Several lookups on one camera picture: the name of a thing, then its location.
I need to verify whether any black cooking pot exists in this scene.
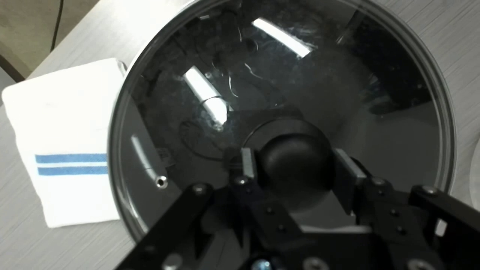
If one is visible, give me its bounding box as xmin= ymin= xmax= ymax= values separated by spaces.
xmin=119 ymin=0 xmax=452 ymax=236

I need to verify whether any glass lid with black knob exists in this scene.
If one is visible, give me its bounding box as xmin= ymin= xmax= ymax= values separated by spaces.
xmin=107 ymin=0 xmax=458 ymax=242

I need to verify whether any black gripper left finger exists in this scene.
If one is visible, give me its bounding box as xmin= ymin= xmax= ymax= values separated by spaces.
xmin=116 ymin=146 xmax=305 ymax=270

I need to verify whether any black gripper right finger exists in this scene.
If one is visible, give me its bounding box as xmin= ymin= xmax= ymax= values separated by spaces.
xmin=334 ymin=146 xmax=480 ymax=270

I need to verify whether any folded blue striped towel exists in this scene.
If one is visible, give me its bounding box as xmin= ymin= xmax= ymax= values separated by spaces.
xmin=0 ymin=55 xmax=128 ymax=229

